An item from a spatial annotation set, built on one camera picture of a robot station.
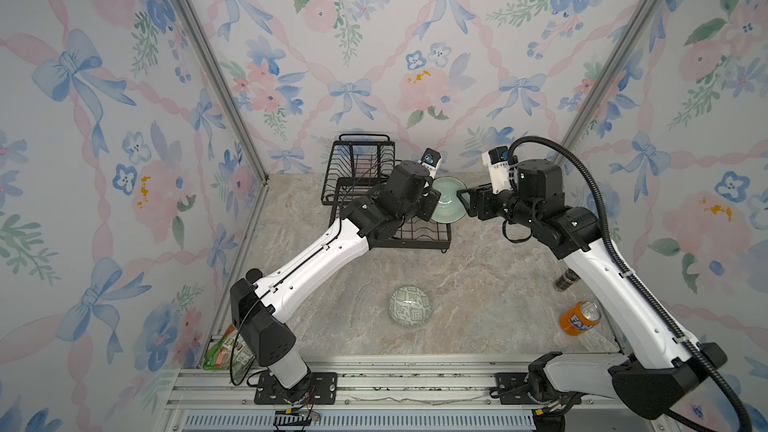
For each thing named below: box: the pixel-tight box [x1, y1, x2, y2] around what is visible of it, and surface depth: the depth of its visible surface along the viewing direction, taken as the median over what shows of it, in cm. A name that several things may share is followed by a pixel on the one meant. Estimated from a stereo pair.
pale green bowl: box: [431, 175, 468, 224], surface depth 73 cm
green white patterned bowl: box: [388, 286, 432, 328], surface depth 87 cm
